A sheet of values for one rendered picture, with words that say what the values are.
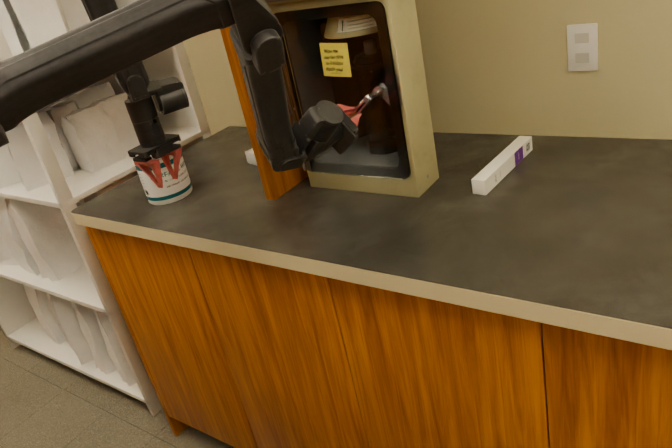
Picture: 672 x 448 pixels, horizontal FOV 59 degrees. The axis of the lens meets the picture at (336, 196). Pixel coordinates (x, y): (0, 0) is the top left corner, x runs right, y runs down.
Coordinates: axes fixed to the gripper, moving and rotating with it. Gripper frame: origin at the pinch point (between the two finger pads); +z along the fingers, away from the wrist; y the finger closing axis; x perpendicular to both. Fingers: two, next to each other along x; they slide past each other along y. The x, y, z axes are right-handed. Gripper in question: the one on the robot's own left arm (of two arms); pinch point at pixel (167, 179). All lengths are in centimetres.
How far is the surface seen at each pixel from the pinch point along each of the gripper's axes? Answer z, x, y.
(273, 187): 12.9, -8.4, 23.5
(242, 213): 16.2, -4.2, 14.6
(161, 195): 13.1, 24.4, 13.0
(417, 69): -11, -45, 40
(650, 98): 8, -86, 75
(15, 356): 109, 172, 3
